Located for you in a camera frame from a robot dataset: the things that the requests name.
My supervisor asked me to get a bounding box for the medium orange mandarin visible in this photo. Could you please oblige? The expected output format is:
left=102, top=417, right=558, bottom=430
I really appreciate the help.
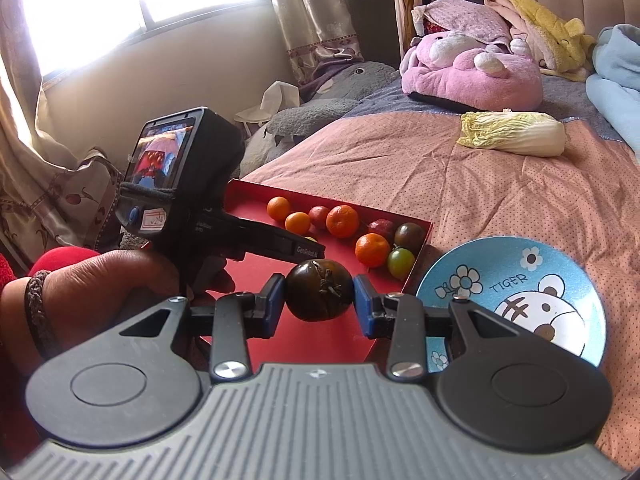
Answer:
left=355, top=233, right=391, bottom=268

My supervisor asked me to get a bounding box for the blue cartoon plate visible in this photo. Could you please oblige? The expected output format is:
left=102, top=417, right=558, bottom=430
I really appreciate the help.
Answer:
left=416, top=236, right=608, bottom=372

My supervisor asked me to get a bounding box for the person's left hand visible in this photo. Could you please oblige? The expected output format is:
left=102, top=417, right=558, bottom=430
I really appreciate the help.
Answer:
left=45, top=250, right=237, bottom=362

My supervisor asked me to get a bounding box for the window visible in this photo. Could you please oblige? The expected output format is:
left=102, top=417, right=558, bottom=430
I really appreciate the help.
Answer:
left=27, top=0, right=275, bottom=81

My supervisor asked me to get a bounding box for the light blue blanket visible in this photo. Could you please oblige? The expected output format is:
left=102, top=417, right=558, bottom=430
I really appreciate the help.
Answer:
left=585, top=24, right=640, bottom=156

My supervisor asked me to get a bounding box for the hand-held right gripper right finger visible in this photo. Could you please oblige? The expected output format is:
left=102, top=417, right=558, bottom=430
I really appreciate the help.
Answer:
left=352, top=274, right=507, bottom=380

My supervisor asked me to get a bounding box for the pink dotted pillow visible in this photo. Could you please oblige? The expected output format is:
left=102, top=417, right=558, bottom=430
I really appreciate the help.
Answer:
left=411, top=0, right=513, bottom=43

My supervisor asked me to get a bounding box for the person's red clothing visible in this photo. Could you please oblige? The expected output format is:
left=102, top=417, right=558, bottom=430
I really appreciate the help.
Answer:
left=30, top=247, right=102, bottom=277

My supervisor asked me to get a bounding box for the white cloth bag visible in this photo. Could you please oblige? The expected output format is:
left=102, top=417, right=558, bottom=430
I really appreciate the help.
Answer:
left=235, top=80, right=301, bottom=126

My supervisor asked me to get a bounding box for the napa cabbage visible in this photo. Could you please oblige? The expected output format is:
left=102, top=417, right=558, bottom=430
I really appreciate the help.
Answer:
left=458, top=109, right=567, bottom=157

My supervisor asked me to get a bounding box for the pink dotted bedspread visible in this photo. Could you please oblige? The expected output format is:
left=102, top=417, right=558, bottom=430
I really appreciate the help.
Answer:
left=240, top=72, right=640, bottom=473

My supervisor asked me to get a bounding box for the pink plush rabbit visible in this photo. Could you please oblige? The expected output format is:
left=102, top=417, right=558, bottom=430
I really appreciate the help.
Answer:
left=399, top=30, right=544, bottom=113

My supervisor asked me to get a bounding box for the large dark tomato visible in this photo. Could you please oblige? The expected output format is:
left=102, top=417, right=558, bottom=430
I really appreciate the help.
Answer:
left=284, top=258, right=356, bottom=322

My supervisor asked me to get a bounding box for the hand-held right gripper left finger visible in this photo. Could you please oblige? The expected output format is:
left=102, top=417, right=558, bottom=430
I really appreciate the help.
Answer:
left=119, top=274, right=287, bottom=382

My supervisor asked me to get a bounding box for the red tray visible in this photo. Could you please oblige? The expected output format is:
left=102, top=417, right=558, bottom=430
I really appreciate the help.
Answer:
left=145, top=178, right=435, bottom=367

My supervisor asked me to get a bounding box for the yellow hooded blanket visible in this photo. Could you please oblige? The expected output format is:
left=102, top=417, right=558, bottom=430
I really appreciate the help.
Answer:
left=484, top=0, right=598, bottom=82

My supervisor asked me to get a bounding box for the person's left forearm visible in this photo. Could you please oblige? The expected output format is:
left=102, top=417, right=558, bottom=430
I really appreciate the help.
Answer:
left=0, top=254, right=48, bottom=453

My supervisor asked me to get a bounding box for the small orange mandarin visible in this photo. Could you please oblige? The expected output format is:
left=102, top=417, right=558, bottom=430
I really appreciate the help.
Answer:
left=267, top=196, right=292, bottom=222
left=285, top=212, right=311, bottom=236

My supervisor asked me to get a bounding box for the braided dark bracelet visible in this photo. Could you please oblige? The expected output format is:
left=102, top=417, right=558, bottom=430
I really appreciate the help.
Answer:
left=24, top=270, right=64, bottom=361

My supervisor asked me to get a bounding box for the wooden plank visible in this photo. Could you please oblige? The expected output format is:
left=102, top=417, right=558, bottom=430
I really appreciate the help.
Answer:
left=390, top=0, right=432, bottom=61

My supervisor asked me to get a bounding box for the dark shelf unit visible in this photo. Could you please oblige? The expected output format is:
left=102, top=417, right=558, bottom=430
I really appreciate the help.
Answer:
left=332, top=0, right=402, bottom=63

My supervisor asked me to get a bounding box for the dark brown-green tomato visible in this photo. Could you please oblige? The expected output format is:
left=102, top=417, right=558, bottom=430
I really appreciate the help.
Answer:
left=394, top=222, right=425, bottom=255

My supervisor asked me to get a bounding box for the beige floral curtain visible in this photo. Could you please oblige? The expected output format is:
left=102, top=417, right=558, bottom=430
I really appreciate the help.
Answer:
left=0, top=0, right=126, bottom=261
left=260, top=0, right=366, bottom=86

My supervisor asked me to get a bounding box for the grey plush toy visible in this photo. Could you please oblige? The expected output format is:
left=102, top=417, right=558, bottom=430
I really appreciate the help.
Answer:
left=239, top=60, right=401, bottom=179

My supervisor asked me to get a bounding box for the large orange mandarin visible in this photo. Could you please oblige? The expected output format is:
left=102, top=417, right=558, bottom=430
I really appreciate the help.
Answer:
left=326, top=204, right=360, bottom=239

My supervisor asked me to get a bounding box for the green tomato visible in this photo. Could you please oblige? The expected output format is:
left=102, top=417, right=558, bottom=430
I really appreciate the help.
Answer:
left=387, top=247, right=416, bottom=280

